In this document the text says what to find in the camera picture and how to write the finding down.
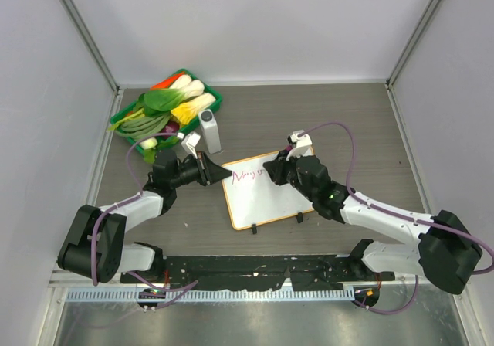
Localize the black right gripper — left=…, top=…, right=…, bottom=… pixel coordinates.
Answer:
left=265, top=148, right=317, bottom=202

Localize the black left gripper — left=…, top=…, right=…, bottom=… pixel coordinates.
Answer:
left=170, top=151, right=232, bottom=188

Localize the yellow framed whiteboard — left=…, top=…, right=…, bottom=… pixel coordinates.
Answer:
left=222, top=151, right=313, bottom=231

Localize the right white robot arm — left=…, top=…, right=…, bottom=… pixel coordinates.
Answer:
left=263, top=151, right=482, bottom=295

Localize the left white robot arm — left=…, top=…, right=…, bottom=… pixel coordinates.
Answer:
left=57, top=149, right=232, bottom=285

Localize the white pen holder box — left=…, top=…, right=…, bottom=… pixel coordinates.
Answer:
left=198, top=109, right=222, bottom=154

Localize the purple toy onion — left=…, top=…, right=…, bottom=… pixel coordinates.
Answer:
left=161, top=120, right=180, bottom=136

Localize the yellow napa cabbage toy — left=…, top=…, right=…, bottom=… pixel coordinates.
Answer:
left=171, top=93, right=215, bottom=125

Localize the green plastic vegetable tray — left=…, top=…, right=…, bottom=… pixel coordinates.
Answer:
left=107, top=69, right=222, bottom=158

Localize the green onion toy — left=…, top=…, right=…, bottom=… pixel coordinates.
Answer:
left=107, top=113, right=171, bottom=141

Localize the white bok choy toy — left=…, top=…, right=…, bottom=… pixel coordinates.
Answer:
left=181, top=80, right=205, bottom=101

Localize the green bok choy toy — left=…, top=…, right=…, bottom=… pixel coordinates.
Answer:
left=131, top=73, right=192, bottom=117

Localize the orange toy carrot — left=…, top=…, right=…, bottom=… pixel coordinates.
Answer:
left=151, top=71, right=185, bottom=90

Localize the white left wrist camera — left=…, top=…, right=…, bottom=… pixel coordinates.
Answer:
left=177, top=131, right=201, bottom=158

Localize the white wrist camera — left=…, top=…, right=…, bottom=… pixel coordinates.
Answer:
left=286, top=130, right=313, bottom=160
left=177, top=131, right=201, bottom=158

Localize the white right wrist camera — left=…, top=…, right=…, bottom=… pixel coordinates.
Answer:
left=286, top=130, right=313, bottom=160

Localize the black wire whiteboard stand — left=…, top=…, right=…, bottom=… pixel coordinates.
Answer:
left=251, top=212, right=303, bottom=234

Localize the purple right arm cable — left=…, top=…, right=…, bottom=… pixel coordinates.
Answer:
left=304, top=121, right=494, bottom=315

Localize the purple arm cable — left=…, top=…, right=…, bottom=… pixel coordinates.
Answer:
left=304, top=121, right=494, bottom=315
left=91, top=131, right=200, bottom=310

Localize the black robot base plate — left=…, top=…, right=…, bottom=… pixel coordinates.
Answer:
left=134, top=255, right=395, bottom=292

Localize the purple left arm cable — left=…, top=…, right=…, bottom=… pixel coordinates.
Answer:
left=91, top=131, right=200, bottom=310

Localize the grey slotted cable duct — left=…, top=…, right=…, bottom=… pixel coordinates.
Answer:
left=66, top=287, right=354, bottom=303

